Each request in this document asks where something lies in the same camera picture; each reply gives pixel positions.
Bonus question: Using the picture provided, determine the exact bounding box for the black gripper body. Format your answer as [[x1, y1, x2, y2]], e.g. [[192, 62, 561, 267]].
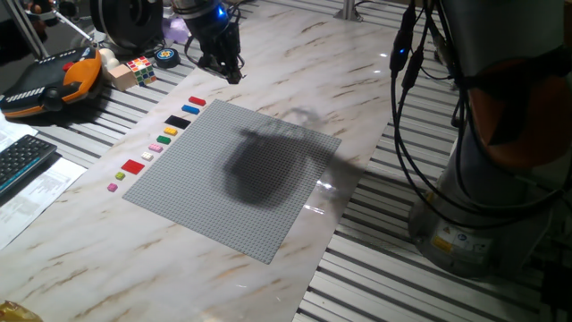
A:
[[185, 7, 246, 69]]

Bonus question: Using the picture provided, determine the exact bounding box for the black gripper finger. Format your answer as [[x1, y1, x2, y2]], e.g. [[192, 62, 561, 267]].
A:
[[224, 56, 247, 86], [198, 53, 227, 76]]

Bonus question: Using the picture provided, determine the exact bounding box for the black Lego plate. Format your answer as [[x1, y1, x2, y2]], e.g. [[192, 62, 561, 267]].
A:
[[164, 114, 192, 131]]

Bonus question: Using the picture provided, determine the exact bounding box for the grey Lego baseplate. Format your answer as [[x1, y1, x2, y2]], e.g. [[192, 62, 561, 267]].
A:
[[122, 98, 343, 265]]

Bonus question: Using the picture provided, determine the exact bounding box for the square red Lego plate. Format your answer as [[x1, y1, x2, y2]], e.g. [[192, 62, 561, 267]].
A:
[[120, 158, 147, 176]]

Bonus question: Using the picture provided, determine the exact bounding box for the purple plastic piece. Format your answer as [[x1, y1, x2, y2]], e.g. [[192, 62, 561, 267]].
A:
[[161, 16, 191, 46]]

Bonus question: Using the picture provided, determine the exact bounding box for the small round puck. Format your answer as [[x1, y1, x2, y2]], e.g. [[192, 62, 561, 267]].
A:
[[154, 47, 182, 69]]

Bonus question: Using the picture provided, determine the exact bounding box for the Rubik's cube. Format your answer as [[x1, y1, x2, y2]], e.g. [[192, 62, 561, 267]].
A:
[[126, 55, 158, 88]]

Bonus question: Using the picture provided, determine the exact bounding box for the black filament spool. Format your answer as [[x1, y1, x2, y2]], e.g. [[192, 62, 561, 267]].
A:
[[88, 0, 164, 50]]

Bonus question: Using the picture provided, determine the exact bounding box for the plain wooden cube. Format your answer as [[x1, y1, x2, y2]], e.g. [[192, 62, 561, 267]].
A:
[[106, 64, 138, 92]]

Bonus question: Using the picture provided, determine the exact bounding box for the small white figurine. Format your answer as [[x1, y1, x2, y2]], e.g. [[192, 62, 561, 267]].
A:
[[98, 47, 121, 72]]

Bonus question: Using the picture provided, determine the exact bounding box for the orange and black teach pendant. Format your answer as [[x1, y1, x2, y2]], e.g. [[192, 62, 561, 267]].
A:
[[0, 46, 105, 120]]

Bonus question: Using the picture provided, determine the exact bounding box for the large white paper sheet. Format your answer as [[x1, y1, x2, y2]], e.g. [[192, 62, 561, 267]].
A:
[[0, 111, 39, 153]]

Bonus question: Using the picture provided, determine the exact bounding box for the black computer keyboard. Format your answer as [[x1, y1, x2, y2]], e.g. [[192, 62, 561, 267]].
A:
[[0, 133, 58, 196]]

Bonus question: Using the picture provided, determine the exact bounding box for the marble pattern mat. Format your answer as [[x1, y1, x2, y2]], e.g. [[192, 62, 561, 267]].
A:
[[0, 0, 407, 322]]

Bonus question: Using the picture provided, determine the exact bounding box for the printed paper sheet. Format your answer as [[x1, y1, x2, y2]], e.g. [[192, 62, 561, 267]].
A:
[[0, 156, 88, 250]]

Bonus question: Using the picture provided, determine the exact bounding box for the gold foil packet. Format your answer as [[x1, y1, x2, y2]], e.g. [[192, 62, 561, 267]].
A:
[[0, 300, 44, 322]]

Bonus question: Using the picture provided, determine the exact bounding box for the aluminium frame profile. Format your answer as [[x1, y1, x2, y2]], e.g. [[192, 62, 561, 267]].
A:
[[332, 0, 364, 22], [4, 0, 50, 59]]

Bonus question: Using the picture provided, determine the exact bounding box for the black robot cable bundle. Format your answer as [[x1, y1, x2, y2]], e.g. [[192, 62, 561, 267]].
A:
[[387, 0, 565, 230]]

